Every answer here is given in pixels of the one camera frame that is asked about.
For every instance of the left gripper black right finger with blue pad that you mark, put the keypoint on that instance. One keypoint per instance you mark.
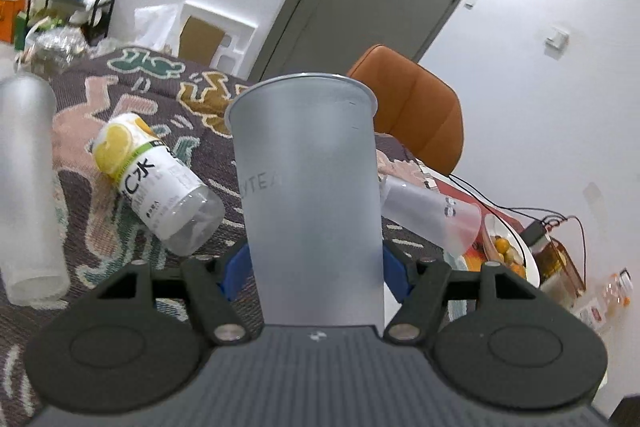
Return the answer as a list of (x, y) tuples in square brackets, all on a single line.
[(493, 336)]

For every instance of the grey frosted plastic cup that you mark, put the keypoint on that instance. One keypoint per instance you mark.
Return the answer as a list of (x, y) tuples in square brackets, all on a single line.
[(305, 158)]

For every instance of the small frosted cup lying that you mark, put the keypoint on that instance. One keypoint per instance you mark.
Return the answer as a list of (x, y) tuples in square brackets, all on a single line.
[(447, 222)]

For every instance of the white wall switch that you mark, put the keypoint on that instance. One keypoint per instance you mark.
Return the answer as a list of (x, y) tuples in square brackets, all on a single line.
[(557, 40)]

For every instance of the white bowl with fruit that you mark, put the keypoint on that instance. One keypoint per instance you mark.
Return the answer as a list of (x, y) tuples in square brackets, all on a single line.
[(503, 244)]

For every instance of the white foam packaging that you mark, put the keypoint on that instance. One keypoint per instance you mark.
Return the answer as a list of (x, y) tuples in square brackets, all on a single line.
[(209, 37)]

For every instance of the crumpled clear plastic wrap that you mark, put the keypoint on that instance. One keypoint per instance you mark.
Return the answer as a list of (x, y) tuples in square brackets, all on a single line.
[(50, 52)]

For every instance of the frosted plastic cup lying down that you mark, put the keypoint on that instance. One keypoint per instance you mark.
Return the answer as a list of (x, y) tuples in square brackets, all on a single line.
[(33, 268)]

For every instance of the patterned woven table cloth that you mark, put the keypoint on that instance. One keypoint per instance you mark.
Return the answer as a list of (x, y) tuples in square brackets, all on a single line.
[(280, 377)]

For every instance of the lemon vitamin water bottle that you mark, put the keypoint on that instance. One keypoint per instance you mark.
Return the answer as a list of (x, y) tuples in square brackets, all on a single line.
[(166, 195)]

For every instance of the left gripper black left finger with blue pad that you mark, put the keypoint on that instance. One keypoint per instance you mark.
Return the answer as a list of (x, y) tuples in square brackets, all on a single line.
[(141, 335)]

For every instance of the black wire storage rack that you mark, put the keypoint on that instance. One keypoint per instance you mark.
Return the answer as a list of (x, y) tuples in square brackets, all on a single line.
[(92, 17)]

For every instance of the white plastic bag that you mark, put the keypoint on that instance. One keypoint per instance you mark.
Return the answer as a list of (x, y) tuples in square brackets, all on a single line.
[(153, 25)]

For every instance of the orange paper bag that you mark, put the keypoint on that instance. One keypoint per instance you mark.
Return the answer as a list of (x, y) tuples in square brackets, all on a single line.
[(8, 13)]

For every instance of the orange leather chair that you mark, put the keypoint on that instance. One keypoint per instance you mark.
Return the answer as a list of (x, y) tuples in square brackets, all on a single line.
[(414, 106)]

